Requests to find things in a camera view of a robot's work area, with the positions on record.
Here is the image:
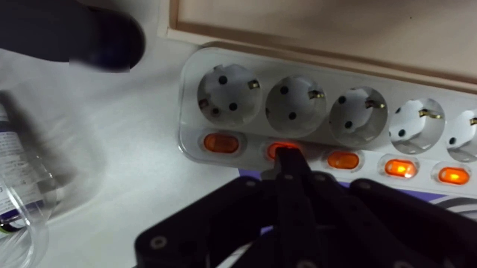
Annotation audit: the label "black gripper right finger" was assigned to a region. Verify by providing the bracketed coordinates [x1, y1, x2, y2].
[293, 147, 477, 268]

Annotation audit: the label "white power strip orange switches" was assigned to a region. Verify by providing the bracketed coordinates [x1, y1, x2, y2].
[178, 44, 477, 194]

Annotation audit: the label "white labelled bottle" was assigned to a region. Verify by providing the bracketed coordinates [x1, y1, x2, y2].
[0, 103, 57, 227]

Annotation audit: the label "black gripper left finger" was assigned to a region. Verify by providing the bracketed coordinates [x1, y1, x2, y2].
[135, 147, 297, 268]

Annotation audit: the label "black stapler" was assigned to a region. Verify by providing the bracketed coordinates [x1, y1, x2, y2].
[0, 0, 148, 75]

